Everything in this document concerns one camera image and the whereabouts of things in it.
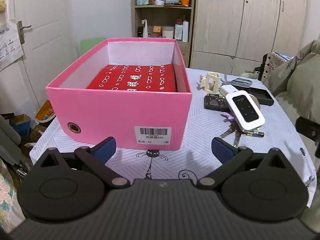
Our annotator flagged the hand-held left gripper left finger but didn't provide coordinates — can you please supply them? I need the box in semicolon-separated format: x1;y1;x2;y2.
32;137;131;190

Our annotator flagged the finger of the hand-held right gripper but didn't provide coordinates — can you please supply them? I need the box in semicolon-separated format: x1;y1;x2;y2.
295;116;320;158

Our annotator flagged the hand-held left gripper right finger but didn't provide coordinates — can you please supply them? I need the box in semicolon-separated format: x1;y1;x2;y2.
197;137;298;190

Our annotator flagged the bunch of keys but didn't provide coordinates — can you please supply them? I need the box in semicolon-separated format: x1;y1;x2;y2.
219;126;244;148

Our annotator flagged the pink cardboard box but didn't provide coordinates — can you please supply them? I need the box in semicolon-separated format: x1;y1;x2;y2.
46;38;192;150

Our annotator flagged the purple hair clip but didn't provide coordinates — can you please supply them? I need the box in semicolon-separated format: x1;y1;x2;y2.
221;112;237;123

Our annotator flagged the white pocket router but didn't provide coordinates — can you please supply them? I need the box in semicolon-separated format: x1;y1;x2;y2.
220;84;265;132

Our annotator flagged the black rectangular tray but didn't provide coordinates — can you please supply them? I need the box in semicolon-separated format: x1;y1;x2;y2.
246;86;275;106

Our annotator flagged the cream plastic stand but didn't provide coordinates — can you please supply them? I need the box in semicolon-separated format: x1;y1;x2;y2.
199;72;222;93

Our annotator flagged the grey gadget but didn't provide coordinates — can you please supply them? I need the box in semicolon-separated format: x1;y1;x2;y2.
230;78;253;87

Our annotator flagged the white printed tablecloth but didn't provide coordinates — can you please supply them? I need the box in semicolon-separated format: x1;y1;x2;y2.
29;67;317;208

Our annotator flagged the beige padded jacket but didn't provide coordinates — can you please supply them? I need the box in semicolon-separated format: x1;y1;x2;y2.
260;39;320;140

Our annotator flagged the trash bin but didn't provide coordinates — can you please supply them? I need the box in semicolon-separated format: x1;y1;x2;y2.
35;100;57;128

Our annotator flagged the patterned cloth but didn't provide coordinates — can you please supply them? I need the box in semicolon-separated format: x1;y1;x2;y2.
262;52;295;80

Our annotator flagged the blue cardboard box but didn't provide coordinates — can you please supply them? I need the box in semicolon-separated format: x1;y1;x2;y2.
9;114;32;137

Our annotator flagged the grey cushion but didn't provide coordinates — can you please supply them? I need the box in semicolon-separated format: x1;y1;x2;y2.
0;115;28;165

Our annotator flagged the green folding table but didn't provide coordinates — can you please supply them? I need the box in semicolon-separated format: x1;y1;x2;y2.
80;37;108;58

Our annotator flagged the floral cloth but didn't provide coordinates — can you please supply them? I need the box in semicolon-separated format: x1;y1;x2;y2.
0;160;25;228

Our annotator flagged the white door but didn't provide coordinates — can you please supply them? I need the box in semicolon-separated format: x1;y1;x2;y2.
12;0;78;105

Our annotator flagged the wooden wardrobe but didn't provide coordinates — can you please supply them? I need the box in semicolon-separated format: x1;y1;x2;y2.
190;0;320;75

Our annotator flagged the white jar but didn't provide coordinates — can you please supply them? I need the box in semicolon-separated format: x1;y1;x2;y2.
162;26;174;39

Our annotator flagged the wooden bookshelf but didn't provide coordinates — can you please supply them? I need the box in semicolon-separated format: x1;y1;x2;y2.
132;0;197;68

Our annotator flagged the wall poster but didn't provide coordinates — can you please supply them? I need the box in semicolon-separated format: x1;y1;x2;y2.
0;19;24;72

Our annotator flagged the metal door handle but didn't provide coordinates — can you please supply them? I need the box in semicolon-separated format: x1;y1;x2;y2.
17;21;32;44

